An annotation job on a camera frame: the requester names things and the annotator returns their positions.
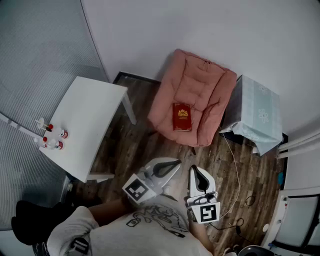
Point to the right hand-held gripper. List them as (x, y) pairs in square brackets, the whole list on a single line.
[(207, 212)]

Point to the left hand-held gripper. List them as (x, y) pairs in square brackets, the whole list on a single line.
[(138, 188)]

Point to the red book with gold crest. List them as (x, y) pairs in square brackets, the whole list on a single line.
[(182, 120)]

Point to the pink cushioned armchair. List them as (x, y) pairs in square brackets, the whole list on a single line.
[(200, 82)]

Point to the person's left forearm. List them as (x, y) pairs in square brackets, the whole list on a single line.
[(110, 211)]

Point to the person's right forearm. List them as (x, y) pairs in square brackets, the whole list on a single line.
[(201, 237)]

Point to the light blue covered side table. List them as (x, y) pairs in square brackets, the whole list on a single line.
[(255, 105)]

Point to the person's grey printed t-shirt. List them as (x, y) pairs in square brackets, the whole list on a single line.
[(140, 235)]

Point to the small white round disc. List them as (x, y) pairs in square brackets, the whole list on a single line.
[(265, 227)]

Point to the small teal object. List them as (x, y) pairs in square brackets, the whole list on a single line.
[(280, 178)]

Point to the white round appliance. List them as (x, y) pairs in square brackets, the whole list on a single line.
[(252, 251)]

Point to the plain white side table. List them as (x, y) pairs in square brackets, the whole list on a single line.
[(87, 112)]

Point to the white glass-door cabinet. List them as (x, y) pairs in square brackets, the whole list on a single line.
[(295, 220)]

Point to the white pipe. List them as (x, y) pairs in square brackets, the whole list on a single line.
[(300, 150), (300, 141)]

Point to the small clear bottle red cap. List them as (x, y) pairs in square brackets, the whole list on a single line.
[(45, 125), (41, 142)]

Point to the black bag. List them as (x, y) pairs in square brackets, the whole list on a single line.
[(37, 220)]

